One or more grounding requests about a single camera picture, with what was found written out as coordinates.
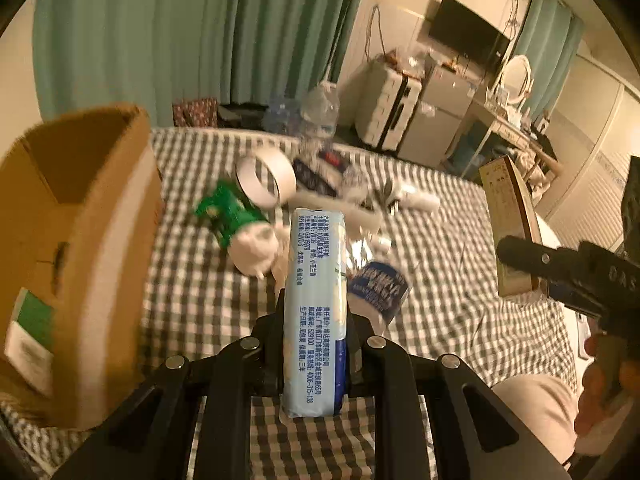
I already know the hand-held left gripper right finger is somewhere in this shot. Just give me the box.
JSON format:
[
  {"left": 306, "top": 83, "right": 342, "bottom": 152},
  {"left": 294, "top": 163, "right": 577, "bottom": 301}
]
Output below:
[{"left": 345, "top": 308, "right": 573, "bottom": 480}]

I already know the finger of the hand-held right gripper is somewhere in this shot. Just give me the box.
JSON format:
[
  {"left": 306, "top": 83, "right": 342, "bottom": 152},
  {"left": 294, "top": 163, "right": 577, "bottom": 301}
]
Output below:
[
  {"left": 496, "top": 235, "right": 583, "bottom": 282},
  {"left": 542, "top": 279, "right": 607, "bottom": 319}
]

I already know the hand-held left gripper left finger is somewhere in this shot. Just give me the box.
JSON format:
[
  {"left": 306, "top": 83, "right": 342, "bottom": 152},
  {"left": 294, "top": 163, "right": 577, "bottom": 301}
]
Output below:
[{"left": 50, "top": 296, "right": 288, "bottom": 480}]

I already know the beige carton box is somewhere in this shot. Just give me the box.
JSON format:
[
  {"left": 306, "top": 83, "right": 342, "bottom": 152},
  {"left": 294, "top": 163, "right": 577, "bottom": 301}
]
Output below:
[{"left": 479, "top": 155, "right": 543, "bottom": 297}]

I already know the blue white tissue packet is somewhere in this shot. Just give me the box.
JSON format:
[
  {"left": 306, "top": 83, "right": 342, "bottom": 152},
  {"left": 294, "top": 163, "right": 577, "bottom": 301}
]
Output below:
[{"left": 281, "top": 207, "right": 349, "bottom": 418}]

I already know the bent white paper tube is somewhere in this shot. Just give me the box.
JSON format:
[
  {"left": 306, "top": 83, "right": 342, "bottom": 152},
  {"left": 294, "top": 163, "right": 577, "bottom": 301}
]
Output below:
[{"left": 344, "top": 208, "right": 392, "bottom": 257}]

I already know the brown cardboard box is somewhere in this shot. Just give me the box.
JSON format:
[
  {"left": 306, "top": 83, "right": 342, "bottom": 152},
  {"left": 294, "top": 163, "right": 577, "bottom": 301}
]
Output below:
[{"left": 0, "top": 102, "right": 166, "bottom": 431}]

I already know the person's right hand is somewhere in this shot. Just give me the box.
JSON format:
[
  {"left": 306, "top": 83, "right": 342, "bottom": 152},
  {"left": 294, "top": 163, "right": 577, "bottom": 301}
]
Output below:
[{"left": 574, "top": 334, "right": 640, "bottom": 435}]

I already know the white pillow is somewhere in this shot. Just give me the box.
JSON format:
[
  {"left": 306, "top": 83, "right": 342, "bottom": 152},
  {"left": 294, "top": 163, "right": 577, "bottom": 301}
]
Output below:
[{"left": 537, "top": 212, "right": 568, "bottom": 251}]

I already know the beige draped cloth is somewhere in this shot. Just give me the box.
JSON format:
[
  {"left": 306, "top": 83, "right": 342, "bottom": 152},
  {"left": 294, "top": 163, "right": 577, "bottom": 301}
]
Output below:
[{"left": 515, "top": 147, "right": 558, "bottom": 188}]

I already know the checked bed sheet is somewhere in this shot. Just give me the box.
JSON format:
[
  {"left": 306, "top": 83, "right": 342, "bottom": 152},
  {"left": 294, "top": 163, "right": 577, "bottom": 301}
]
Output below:
[{"left": 0, "top": 127, "right": 583, "bottom": 480}]

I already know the white louvred wardrobe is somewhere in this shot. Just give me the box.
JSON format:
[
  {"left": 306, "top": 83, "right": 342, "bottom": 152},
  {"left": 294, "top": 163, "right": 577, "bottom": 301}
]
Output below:
[{"left": 545, "top": 55, "right": 640, "bottom": 251}]

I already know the person's leg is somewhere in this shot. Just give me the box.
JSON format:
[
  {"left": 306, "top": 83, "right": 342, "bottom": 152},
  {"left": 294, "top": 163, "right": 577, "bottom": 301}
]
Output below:
[{"left": 492, "top": 372, "right": 587, "bottom": 466}]

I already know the short white paper tube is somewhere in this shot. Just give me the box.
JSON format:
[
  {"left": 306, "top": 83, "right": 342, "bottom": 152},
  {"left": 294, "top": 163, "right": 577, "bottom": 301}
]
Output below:
[{"left": 399, "top": 184, "right": 442, "bottom": 212}]

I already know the white dressing desk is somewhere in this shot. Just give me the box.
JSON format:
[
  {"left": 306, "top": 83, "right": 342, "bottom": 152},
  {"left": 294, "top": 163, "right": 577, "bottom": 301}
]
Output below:
[{"left": 440, "top": 95, "right": 558, "bottom": 181}]

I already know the green white bottle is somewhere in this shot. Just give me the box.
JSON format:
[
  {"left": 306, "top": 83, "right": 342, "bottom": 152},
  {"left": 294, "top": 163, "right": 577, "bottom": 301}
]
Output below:
[{"left": 194, "top": 181, "right": 271, "bottom": 251}]

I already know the silver mini fridge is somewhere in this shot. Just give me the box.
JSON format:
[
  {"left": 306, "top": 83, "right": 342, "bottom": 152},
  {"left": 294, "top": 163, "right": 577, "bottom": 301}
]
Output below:
[{"left": 397, "top": 62, "right": 476, "bottom": 171}]

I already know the white tape roll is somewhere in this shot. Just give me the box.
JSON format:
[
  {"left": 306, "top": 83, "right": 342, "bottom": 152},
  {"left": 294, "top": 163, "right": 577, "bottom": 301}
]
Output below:
[{"left": 235, "top": 148, "right": 298, "bottom": 209}]

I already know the oval white mirror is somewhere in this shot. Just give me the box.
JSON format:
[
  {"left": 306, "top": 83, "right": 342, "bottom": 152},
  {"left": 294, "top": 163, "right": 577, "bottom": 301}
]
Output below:
[{"left": 500, "top": 55, "right": 532, "bottom": 103}]

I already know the dark blue snack packet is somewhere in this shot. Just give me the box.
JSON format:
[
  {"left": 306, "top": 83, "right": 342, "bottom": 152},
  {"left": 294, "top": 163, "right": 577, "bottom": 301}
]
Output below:
[{"left": 292, "top": 144, "right": 352, "bottom": 196}]

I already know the white suitcase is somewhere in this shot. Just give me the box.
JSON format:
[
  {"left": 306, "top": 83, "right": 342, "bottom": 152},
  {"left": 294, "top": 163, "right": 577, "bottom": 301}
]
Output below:
[{"left": 356, "top": 62, "right": 428, "bottom": 153}]

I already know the narrow green curtain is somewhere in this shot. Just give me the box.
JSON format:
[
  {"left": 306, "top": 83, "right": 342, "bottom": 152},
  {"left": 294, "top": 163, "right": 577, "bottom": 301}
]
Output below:
[{"left": 510, "top": 0, "right": 586, "bottom": 111}]

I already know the pack of water bottles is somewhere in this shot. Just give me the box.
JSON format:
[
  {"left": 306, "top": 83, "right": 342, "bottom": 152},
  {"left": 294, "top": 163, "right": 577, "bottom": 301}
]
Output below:
[{"left": 264, "top": 94, "right": 302, "bottom": 134}]

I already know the black bag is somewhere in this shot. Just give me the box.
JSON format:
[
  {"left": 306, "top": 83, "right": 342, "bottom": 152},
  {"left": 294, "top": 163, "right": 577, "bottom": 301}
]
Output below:
[{"left": 218, "top": 104, "right": 268, "bottom": 131}]

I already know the black television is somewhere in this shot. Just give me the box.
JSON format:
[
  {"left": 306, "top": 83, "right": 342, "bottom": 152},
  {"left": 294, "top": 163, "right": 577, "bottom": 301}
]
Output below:
[{"left": 428, "top": 0, "right": 512, "bottom": 68}]

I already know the large clear water jug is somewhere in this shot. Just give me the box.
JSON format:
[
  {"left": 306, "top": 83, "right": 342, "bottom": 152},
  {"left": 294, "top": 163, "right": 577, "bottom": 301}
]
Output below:
[{"left": 299, "top": 82, "right": 342, "bottom": 141}]

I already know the patterned fabric bag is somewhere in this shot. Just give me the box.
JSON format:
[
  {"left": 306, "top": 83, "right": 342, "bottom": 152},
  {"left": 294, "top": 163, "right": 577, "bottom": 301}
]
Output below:
[{"left": 172, "top": 97, "right": 219, "bottom": 128}]

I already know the wide green curtain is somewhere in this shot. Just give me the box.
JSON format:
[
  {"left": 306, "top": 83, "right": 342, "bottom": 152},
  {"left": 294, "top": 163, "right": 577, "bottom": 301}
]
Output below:
[{"left": 32, "top": 0, "right": 373, "bottom": 128}]

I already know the hanging wall cable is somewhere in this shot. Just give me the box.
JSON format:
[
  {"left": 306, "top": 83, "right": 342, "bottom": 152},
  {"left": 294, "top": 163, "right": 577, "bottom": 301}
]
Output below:
[{"left": 366, "top": 4, "right": 387, "bottom": 63}]

